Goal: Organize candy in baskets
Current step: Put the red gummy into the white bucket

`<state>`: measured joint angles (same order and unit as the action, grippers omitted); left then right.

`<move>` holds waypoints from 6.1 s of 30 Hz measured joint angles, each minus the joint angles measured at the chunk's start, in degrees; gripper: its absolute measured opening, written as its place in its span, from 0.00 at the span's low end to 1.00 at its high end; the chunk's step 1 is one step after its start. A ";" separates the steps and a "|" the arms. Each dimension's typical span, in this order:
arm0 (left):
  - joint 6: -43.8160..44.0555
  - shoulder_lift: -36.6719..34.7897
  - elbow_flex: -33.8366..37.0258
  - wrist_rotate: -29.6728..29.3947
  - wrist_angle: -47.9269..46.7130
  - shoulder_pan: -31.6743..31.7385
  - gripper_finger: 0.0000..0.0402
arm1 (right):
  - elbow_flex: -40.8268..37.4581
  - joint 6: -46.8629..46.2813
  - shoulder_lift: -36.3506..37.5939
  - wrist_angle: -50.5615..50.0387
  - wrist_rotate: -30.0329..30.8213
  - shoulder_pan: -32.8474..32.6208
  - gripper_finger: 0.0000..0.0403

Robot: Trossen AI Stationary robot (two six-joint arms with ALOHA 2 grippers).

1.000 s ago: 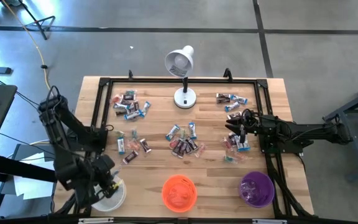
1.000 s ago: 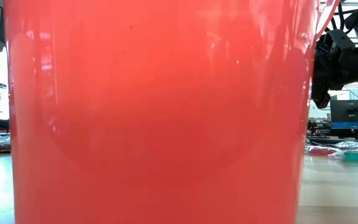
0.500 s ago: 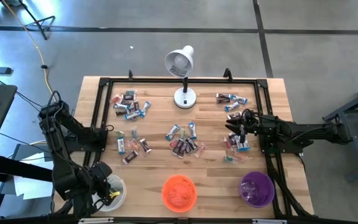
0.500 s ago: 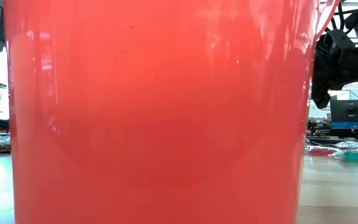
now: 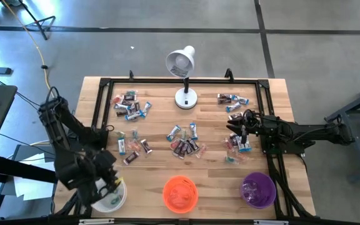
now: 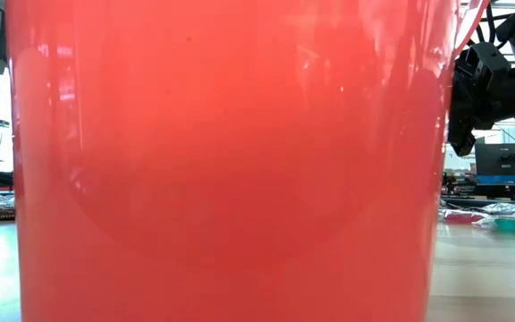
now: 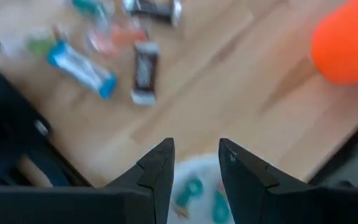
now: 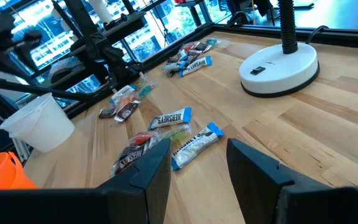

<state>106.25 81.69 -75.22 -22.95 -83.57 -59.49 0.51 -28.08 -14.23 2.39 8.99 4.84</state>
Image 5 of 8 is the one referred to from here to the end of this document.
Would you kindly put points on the white metal bracket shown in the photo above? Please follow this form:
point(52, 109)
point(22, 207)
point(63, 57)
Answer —
point(270, 222)
point(95, 221)

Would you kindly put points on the white paper sheets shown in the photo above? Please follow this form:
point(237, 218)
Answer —
point(33, 187)

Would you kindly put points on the brown Hershey's chocolate bar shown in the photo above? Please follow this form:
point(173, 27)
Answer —
point(127, 102)
point(146, 146)
point(178, 149)
point(234, 116)
point(130, 97)
point(122, 113)
point(193, 144)
point(224, 101)
point(224, 96)
point(131, 157)
point(184, 150)
point(136, 107)
point(233, 140)

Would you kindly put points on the orange hard candy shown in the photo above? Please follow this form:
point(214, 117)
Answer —
point(133, 145)

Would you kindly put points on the grey metal table frame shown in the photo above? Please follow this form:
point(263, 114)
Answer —
point(352, 107)

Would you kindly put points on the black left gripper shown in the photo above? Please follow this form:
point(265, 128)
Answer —
point(100, 175)

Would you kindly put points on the black desk beam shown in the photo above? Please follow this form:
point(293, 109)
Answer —
point(17, 168)

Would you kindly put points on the white plastic bucket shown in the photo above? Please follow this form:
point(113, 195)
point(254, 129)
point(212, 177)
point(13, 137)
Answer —
point(105, 208)

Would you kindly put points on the black frame clamp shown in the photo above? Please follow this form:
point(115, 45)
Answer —
point(229, 75)
point(131, 75)

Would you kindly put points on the orange plastic bucket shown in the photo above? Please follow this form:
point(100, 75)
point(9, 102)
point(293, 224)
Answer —
point(180, 195)

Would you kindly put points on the black tripod stand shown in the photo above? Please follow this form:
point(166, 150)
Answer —
point(36, 22)

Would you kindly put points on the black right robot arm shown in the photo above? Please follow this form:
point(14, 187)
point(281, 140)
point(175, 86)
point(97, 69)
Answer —
point(308, 132)

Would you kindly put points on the white desk lamp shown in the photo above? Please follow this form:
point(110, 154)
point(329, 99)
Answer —
point(186, 98)

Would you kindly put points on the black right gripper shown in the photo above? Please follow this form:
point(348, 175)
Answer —
point(253, 125)

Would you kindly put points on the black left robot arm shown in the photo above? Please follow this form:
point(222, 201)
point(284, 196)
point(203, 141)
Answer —
point(56, 122)

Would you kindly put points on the teal hard candy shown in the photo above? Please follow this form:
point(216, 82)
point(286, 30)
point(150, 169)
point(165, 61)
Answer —
point(231, 160)
point(131, 93)
point(134, 134)

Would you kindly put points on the purple plastic bucket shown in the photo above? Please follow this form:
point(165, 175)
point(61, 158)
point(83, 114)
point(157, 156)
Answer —
point(258, 190)

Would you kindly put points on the yellow hard candy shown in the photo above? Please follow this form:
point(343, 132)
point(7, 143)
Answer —
point(120, 134)
point(120, 180)

